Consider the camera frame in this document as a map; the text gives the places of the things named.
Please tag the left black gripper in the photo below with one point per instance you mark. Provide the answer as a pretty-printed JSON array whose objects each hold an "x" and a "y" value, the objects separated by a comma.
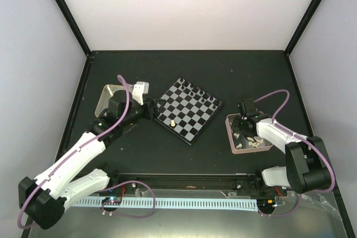
[{"x": 152, "y": 111}]

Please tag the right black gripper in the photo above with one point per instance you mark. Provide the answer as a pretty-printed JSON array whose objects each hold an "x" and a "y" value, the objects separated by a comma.
[{"x": 235, "y": 128}]

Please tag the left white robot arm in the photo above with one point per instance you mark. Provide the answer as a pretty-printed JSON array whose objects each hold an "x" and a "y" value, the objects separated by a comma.
[{"x": 46, "y": 198}]

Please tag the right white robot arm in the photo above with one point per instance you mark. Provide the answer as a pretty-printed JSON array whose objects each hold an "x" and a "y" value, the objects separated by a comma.
[{"x": 306, "y": 169}]

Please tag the pink tray with pieces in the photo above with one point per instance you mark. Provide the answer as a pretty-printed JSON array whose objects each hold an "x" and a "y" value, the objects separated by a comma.
[{"x": 267, "y": 145}]

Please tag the white pieces in pink tray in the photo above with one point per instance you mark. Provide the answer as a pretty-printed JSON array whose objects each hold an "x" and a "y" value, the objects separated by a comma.
[{"x": 243, "y": 142}]

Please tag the black and white chessboard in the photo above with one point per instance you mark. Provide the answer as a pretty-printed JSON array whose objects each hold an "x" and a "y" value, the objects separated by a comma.
[{"x": 191, "y": 107}]

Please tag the gold metal tin tray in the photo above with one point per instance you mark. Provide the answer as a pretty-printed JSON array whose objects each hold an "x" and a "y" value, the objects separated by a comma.
[{"x": 107, "y": 92}]

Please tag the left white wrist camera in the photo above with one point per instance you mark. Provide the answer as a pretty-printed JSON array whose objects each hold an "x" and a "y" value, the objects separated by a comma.
[{"x": 140, "y": 89}]

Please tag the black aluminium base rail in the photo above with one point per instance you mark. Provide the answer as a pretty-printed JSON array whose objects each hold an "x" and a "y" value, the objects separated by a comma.
[{"x": 243, "y": 184}]

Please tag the light blue slotted cable duct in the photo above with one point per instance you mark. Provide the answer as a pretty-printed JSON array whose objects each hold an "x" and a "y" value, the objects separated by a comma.
[{"x": 170, "y": 203}]

